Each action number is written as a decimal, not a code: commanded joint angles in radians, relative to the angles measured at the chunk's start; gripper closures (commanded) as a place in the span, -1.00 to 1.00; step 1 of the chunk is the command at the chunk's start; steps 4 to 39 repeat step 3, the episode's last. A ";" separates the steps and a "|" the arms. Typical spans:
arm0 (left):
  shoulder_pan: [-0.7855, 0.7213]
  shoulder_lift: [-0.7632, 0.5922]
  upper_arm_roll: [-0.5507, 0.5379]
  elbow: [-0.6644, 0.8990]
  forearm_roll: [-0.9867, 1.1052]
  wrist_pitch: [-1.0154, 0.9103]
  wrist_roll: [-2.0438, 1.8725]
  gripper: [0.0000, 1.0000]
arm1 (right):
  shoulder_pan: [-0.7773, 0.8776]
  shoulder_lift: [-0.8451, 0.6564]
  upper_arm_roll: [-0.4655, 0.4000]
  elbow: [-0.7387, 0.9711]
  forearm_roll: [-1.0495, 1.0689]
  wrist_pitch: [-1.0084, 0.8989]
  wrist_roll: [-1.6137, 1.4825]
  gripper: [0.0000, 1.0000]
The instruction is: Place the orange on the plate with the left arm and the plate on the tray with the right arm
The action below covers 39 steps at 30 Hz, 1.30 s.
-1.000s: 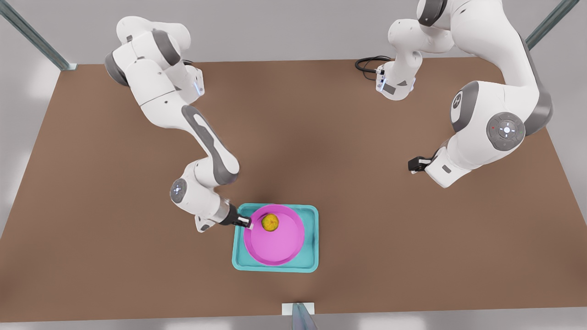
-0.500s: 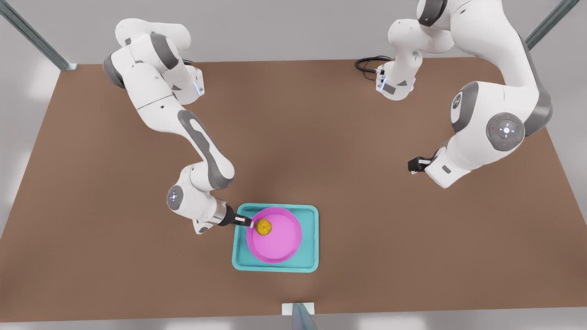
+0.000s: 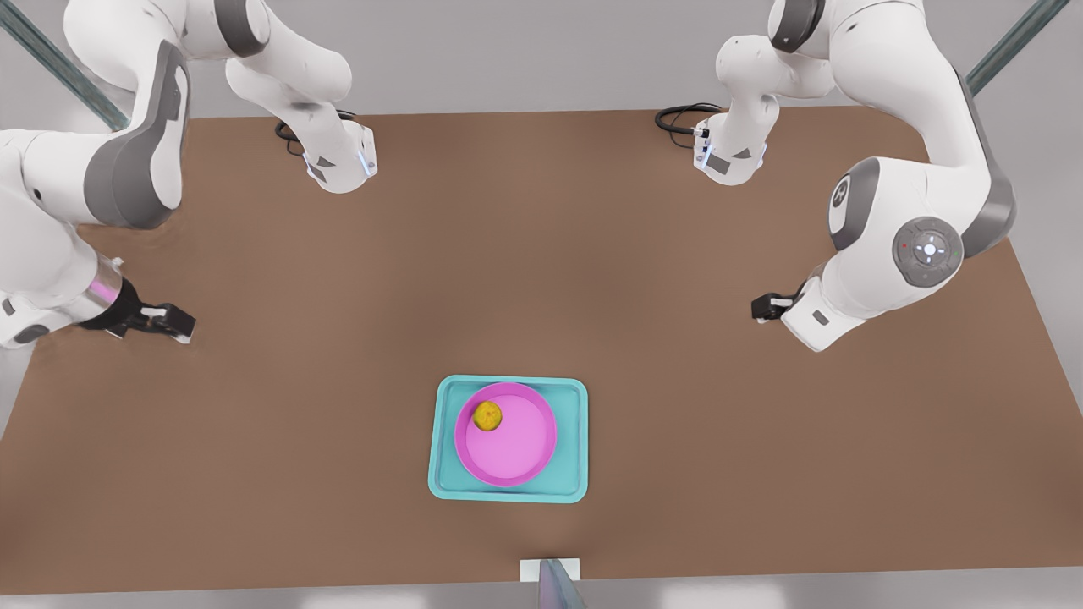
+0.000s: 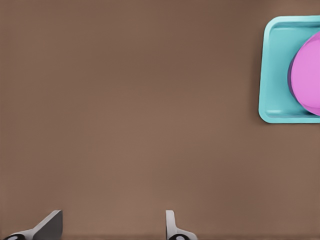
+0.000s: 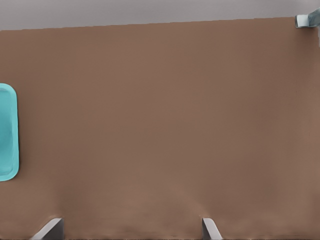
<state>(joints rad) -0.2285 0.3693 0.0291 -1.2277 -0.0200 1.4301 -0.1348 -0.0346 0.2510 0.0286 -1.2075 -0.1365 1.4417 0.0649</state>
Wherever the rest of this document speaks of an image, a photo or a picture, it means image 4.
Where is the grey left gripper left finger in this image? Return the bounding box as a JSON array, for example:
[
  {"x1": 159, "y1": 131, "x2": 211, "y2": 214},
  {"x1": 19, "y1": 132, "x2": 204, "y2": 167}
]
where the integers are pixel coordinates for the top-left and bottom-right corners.
[{"x1": 1, "y1": 209, "x2": 63, "y2": 240}]

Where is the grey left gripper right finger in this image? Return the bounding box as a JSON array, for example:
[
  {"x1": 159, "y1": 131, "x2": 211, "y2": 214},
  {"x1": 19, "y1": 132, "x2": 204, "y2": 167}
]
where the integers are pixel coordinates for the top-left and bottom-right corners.
[{"x1": 165, "y1": 209, "x2": 198, "y2": 240}]

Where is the teal rectangular tray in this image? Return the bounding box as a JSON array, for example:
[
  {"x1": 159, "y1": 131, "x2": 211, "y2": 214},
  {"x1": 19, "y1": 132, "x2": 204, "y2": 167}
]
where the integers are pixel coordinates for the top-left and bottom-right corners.
[{"x1": 258, "y1": 15, "x2": 320, "y2": 125}]

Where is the pink round plate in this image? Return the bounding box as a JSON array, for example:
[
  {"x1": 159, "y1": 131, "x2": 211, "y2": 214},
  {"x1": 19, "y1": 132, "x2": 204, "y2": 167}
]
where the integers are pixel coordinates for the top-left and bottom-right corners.
[{"x1": 287, "y1": 31, "x2": 320, "y2": 117}]

